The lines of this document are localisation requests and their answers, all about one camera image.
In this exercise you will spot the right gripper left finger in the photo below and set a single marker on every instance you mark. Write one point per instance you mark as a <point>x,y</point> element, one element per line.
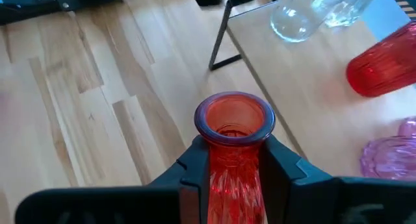
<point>113,204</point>

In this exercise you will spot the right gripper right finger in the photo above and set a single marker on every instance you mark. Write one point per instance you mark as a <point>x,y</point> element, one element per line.
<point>325,201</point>

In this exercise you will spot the pink flared diamond-pattern vase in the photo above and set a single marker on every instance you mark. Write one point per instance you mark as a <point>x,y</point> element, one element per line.
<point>390,159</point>

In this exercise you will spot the round red flared glass vase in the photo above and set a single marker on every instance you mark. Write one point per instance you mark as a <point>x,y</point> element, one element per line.
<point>234,185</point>

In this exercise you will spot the pink ribbed glass vase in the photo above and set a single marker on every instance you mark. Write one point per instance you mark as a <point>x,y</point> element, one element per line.
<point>409,126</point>

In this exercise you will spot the red ribbed glass vase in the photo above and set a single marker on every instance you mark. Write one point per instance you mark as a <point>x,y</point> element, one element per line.
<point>383,68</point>

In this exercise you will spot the clear ribbed glass jar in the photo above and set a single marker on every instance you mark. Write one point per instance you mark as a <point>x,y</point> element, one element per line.
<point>299,19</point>

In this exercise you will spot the clear conical glass vase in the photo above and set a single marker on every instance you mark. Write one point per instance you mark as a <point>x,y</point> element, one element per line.
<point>354,9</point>

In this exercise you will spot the yellow black hazard strip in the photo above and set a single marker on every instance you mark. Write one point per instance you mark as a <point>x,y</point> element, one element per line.
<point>404,3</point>

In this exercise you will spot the wooden shelf black metal frame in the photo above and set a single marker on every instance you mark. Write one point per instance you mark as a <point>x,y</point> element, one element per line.
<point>308,97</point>

